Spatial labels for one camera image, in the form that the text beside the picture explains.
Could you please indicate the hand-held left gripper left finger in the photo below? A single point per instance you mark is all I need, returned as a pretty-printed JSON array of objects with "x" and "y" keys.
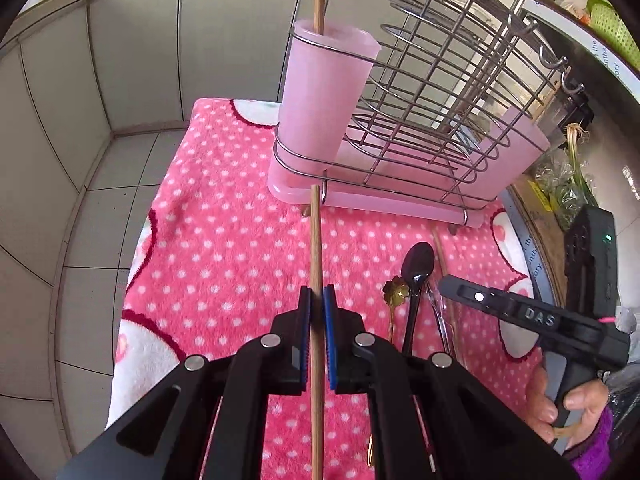
[{"x": 306, "y": 332}]

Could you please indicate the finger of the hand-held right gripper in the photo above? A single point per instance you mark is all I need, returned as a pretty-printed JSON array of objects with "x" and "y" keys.
[{"x": 470, "y": 295}]

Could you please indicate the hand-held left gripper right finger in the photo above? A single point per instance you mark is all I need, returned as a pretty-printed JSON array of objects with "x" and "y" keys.
[{"x": 330, "y": 345}]

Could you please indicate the clear plastic spoon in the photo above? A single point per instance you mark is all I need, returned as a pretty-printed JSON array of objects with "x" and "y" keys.
[{"x": 441, "y": 310}]

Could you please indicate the black spoon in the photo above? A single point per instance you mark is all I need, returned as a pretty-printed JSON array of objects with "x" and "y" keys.
[{"x": 419, "y": 265}]

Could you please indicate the gold flower spoon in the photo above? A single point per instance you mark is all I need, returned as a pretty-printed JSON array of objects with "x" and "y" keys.
[{"x": 394, "y": 291}]

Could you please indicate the pink plastic utensil cup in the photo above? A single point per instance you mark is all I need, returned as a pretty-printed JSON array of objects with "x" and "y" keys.
[
  {"x": 320, "y": 95},
  {"x": 515, "y": 160}
]

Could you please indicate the person's right forearm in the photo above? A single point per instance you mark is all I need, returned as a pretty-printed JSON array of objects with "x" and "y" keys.
[{"x": 595, "y": 450}]

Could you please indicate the person's right hand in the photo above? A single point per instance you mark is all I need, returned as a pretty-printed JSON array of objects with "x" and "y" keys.
[{"x": 540, "y": 400}]

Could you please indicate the cardboard sheet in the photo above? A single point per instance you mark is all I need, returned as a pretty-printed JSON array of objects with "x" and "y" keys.
[{"x": 545, "y": 240}]

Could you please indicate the bag of green vegetables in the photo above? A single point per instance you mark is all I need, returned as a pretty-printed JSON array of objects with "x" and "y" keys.
[{"x": 552, "y": 185}]

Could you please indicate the green onions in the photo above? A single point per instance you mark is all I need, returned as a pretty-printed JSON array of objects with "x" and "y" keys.
[{"x": 580, "y": 175}]

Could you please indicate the pink polka-dot blanket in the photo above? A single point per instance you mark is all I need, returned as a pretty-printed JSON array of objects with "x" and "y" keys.
[{"x": 225, "y": 260}]

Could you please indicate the pink plastic drip tray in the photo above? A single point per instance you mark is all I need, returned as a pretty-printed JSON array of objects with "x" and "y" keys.
[{"x": 380, "y": 203}]

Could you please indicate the green plastic basket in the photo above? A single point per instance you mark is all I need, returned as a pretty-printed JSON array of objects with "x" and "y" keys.
[{"x": 612, "y": 30}]

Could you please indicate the grey kitchen base cabinets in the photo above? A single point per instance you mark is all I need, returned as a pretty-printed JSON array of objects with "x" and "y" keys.
[{"x": 150, "y": 50}]

